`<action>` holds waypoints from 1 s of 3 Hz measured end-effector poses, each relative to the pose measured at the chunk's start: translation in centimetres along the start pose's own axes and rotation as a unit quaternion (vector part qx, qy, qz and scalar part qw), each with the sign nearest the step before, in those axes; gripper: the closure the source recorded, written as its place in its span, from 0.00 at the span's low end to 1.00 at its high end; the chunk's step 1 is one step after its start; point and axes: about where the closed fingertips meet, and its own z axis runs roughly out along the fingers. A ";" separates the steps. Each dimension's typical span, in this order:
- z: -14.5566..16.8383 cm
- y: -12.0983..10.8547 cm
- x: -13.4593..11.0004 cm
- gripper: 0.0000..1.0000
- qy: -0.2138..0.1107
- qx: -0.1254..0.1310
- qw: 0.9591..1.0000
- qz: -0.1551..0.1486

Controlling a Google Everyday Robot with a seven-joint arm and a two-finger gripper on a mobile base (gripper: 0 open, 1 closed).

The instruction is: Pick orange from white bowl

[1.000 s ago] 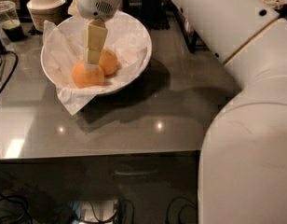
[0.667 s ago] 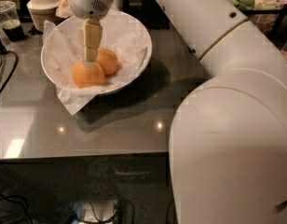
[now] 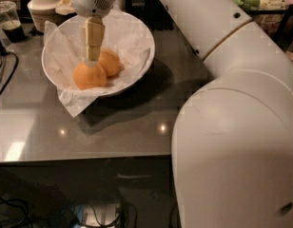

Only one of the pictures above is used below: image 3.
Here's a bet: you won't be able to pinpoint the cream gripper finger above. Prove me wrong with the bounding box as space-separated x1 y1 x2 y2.
55 0 75 15
85 17 105 67

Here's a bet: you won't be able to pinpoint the orange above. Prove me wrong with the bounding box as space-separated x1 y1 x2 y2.
72 62 107 90
98 49 120 77

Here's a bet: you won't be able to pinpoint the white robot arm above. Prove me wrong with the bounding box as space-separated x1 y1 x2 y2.
160 0 293 228

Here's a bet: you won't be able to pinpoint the white bowl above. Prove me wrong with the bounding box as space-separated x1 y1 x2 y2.
41 9 156 99

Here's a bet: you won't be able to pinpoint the stack of paper bowls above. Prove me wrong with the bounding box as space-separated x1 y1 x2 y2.
28 0 65 32

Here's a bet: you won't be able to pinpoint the white paper liner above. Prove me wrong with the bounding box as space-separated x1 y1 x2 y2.
42 9 152 119

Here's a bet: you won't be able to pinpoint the plastic cup with drink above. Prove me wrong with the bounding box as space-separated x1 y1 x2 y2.
0 1 26 43

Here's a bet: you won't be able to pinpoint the green packet in basket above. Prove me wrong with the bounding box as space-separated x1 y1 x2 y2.
232 0 260 10

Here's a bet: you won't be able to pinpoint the black cable on table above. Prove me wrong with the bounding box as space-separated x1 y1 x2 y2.
0 47 19 106

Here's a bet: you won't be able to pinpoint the black wire frame basket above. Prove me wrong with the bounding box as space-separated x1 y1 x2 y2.
246 5 293 41

